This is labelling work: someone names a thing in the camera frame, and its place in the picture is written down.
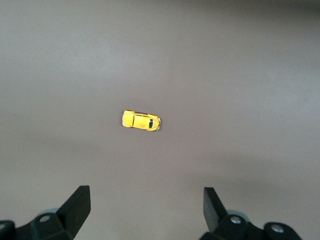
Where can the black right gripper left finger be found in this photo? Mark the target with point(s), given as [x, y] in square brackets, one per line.
[75, 212]

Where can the yellow beetle toy car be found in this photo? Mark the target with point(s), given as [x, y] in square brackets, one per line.
[140, 121]

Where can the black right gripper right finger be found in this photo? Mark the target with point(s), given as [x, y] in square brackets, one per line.
[215, 215]

